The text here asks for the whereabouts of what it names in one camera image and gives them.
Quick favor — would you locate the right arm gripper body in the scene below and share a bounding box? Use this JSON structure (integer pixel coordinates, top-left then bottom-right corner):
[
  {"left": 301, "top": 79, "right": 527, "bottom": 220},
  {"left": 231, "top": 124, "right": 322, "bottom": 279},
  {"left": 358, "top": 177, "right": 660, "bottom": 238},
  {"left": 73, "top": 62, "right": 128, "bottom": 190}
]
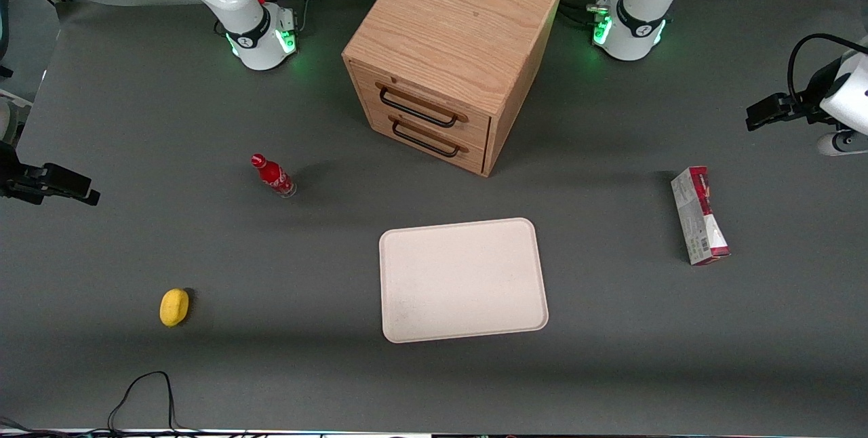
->
[{"left": 0, "top": 89, "right": 44, "bottom": 205}]

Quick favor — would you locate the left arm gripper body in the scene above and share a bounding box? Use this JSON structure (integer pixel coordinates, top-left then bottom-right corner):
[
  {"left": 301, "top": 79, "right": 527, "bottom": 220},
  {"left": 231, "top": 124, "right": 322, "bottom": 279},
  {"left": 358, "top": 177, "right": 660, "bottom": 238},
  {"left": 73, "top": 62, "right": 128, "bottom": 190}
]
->
[{"left": 789, "top": 50, "right": 868, "bottom": 136}]

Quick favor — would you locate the red cookie box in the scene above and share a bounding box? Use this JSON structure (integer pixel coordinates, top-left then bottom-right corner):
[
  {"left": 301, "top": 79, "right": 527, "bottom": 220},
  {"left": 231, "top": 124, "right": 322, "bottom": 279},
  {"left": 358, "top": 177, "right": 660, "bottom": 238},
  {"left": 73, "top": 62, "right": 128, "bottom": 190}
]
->
[{"left": 670, "top": 165, "right": 732, "bottom": 267}]

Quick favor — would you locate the white rectangular tray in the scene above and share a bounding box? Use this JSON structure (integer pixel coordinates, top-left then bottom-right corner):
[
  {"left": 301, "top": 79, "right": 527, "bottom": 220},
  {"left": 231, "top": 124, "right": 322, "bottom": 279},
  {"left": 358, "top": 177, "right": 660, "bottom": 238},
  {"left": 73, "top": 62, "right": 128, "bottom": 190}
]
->
[{"left": 378, "top": 218, "right": 550, "bottom": 344}]

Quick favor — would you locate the yellow lemon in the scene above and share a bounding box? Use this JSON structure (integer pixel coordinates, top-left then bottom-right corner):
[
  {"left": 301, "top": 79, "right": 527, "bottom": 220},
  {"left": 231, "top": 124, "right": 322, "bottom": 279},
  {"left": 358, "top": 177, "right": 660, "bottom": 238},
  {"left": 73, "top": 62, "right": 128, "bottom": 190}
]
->
[{"left": 159, "top": 287, "right": 191, "bottom": 328}]

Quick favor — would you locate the red cola bottle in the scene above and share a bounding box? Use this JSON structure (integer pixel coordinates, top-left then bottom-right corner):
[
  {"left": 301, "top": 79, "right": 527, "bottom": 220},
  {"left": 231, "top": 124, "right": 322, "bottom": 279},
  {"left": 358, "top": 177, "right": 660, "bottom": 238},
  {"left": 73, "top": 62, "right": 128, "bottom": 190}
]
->
[{"left": 250, "top": 153, "right": 298, "bottom": 199}]

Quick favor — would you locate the wooden drawer cabinet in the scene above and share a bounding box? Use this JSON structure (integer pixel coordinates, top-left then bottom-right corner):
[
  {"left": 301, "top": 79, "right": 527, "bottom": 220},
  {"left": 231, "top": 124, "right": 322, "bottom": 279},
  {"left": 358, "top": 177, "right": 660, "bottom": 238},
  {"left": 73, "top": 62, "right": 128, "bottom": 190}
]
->
[{"left": 341, "top": 0, "right": 565, "bottom": 178}]

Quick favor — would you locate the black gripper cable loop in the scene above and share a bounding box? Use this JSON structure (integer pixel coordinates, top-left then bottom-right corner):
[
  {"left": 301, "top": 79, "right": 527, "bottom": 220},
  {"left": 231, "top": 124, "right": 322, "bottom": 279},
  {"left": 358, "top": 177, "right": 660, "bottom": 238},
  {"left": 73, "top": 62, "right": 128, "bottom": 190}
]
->
[{"left": 787, "top": 33, "right": 868, "bottom": 111}]

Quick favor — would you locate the black hanging cable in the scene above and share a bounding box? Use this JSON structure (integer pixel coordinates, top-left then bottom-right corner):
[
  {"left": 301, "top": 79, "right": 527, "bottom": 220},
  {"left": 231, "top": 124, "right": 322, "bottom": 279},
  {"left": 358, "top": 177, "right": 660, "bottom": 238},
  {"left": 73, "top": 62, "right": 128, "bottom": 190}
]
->
[{"left": 0, "top": 0, "right": 22, "bottom": 79}]

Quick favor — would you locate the black looped table cable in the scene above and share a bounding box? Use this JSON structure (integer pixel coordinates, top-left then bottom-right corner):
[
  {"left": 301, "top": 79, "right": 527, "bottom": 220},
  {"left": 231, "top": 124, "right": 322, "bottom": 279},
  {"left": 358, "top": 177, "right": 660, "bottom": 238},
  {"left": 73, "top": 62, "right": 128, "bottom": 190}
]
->
[{"left": 106, "top": 371, "right": 199, "bottom": 436}]

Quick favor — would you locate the wooden drawer with long handle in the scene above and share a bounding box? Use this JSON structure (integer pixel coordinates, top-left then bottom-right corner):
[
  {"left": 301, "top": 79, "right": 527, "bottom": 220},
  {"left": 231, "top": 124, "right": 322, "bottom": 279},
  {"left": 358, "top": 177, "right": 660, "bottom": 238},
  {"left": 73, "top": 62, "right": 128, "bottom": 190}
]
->
[{"left": 349, "top": 61, "right": 493, "bottom": 148}]

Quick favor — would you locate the wooden drawer with short handle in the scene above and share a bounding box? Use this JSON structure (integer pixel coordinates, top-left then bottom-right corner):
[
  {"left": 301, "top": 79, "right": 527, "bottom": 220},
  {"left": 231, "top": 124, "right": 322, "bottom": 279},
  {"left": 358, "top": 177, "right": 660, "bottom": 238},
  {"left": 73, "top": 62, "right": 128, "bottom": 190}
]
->
[{"left": 365, "top": 100, "right": 489, "bottom": 176}]

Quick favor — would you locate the short black drawer handle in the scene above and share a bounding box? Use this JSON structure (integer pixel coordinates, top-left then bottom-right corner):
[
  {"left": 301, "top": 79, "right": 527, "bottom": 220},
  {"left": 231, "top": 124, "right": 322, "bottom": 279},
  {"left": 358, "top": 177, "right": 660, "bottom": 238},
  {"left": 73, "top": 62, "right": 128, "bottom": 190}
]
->
[{"left": 389, "top": 115, "right": 469, "bottom": 159}]

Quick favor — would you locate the long black drawer handle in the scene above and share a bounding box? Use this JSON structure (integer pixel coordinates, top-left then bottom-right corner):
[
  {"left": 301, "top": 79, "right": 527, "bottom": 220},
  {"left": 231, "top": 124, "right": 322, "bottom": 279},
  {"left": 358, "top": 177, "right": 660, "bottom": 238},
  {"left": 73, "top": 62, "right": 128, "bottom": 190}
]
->
[{"left": 376, "top": 81, "right": 469, "bottom": 130}]

